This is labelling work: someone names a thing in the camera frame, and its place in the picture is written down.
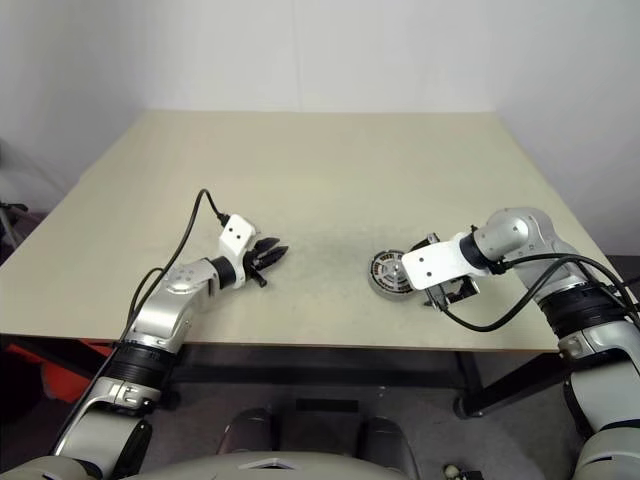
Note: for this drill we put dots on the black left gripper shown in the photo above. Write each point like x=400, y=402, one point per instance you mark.
x=252, y=265

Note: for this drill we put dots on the dark grey rounded shape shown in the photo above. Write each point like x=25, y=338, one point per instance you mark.
x=250, y=430
x=385, y=440

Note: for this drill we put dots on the black metal table frame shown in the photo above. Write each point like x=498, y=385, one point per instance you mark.
x=320, y=362

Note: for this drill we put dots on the round silver motor housing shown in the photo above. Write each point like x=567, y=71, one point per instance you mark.
x=390, y=295

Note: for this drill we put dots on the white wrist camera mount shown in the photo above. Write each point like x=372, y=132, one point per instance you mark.
x=430, y=265
x=235, y=235

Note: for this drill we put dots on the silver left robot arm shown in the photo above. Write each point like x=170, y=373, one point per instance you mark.
x=165, y=305

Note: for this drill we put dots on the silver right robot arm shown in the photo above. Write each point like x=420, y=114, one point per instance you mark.
x=515, y=232

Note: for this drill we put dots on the orange object under table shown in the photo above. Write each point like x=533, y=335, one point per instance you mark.
x=65, y=372

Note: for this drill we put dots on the grey metal stand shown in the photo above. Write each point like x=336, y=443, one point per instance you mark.
x=10, y=212

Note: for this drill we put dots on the grey spoked rotor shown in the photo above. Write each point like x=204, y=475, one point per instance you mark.
x=389, y=270

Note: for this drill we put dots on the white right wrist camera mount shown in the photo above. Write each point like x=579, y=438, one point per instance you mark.
x=430, y=265

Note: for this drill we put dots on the small white floor object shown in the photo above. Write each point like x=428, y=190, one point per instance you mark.
x=452, y=470

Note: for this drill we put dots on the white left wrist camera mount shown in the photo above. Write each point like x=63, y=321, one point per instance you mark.
x=235, y=235

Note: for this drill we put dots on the silver robot torso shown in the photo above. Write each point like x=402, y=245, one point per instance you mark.
x=270, y=467

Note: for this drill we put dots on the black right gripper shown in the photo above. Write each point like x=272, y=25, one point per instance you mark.
x=459, y=286

